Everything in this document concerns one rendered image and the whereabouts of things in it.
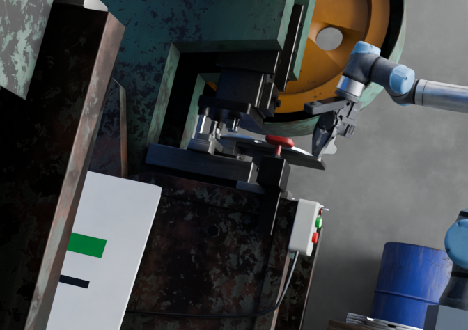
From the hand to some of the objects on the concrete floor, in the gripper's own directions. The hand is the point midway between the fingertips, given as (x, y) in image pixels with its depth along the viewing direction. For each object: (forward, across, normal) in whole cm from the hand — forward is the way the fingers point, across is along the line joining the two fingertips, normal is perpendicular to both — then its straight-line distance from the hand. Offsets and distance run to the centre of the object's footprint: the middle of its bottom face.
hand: (313, 155), depth 250 cm
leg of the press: (+79, -15, +47) cm, 93 cm away
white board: (+82, -7, +64) cm, 104 cm away
